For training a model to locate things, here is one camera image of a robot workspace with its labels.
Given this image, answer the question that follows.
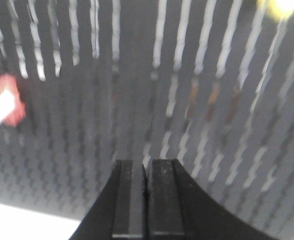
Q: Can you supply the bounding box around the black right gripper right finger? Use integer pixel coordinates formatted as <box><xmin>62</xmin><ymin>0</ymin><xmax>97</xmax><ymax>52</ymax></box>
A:
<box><xmin>147</xmin><ymin>159</ymin><xmax>272</xmax><ymax>240</ymax></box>

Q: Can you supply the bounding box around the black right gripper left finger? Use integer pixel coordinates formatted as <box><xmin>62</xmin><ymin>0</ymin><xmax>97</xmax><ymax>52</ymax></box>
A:
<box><xmin>70</xmin><ymin>160</ymin><xmax>147</xmax><ymax>240</ymax></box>

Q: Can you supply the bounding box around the white standing desk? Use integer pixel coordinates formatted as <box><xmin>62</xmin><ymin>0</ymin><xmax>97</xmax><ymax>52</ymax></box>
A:
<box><xmin>0</xmin><ymin>203</ymin><xmax>80</xmax><ymax>240</ymax></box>

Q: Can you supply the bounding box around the black perforated pegboard panel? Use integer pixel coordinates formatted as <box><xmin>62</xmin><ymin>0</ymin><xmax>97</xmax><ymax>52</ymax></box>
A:
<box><xmin>0</xmin><ymin>0</ymin><xmax>294</xmax><ymax>240</ymax></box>

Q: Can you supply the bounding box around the red white toggle switch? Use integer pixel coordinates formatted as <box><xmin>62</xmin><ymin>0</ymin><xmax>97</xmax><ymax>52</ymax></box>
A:
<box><xmin>0</xmin><ymin>74</ymin><xmax>26</xmax><ymax>127</ymax></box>

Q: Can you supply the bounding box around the yellow rotary handle switch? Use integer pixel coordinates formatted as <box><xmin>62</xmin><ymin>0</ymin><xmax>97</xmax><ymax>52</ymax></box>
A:
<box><xmin>256</xmin><ymin>0</ymin><xmax>294</xmax><ymax>21</ymax></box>

